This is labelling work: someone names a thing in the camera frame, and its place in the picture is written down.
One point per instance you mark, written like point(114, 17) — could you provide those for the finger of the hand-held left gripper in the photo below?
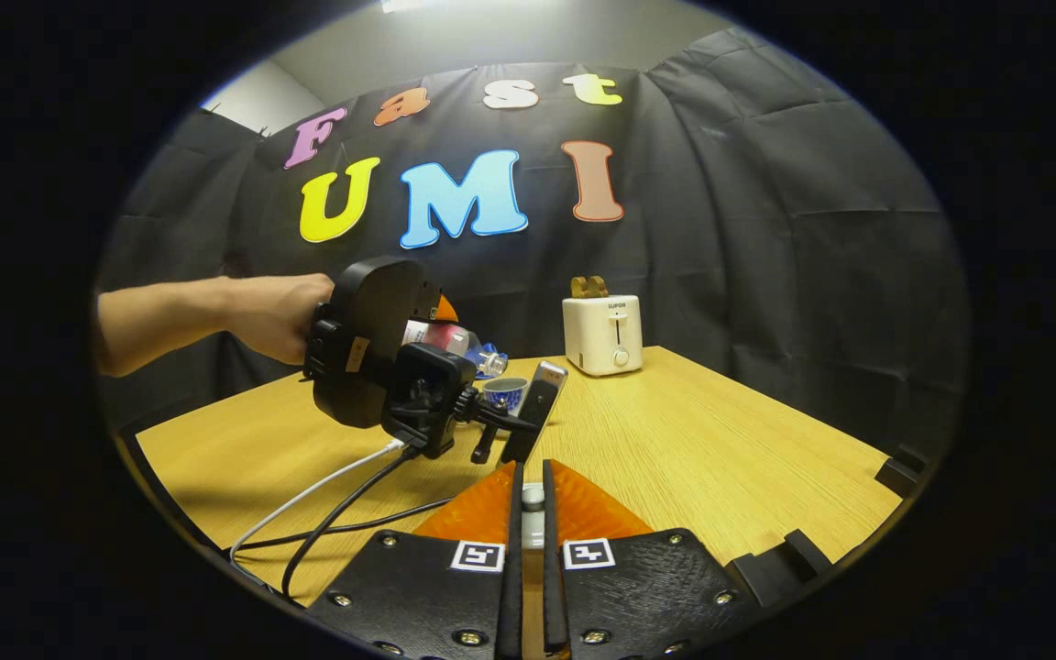
point(445, 312)

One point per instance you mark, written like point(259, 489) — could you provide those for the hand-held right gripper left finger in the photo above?
point(514, 568)

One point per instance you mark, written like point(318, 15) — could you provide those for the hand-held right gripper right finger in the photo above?
point(551, 587)

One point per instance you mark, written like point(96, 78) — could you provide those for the clear water bottle pink label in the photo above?
point(441, 337)

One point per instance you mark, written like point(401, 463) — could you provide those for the black smartphone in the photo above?
point(535, 403)

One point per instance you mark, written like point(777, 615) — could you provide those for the white toaster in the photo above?
point(597, 339)

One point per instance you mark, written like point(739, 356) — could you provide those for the black backdrop cloth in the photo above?
point(766, 229)

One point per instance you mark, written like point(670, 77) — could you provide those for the black table edge bracket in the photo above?
point(899, 475)
point(771, 573)

